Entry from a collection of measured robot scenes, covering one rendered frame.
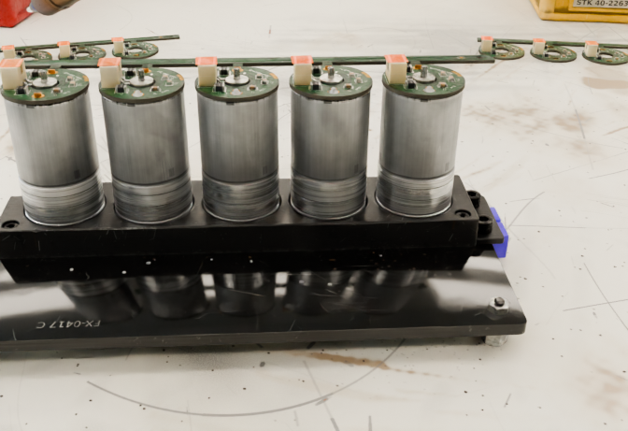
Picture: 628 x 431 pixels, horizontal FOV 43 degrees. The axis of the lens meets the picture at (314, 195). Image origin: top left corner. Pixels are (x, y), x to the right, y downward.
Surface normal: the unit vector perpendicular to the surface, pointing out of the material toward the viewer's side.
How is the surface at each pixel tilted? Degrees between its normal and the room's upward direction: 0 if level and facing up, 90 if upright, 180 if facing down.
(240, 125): 90
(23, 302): 0
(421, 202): 90
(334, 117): 90
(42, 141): 90
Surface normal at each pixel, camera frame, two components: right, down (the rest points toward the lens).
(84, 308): 0.01, -0.87
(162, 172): 0.44, 0.45
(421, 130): -0.07, 0.50
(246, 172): 0.19, 0.49
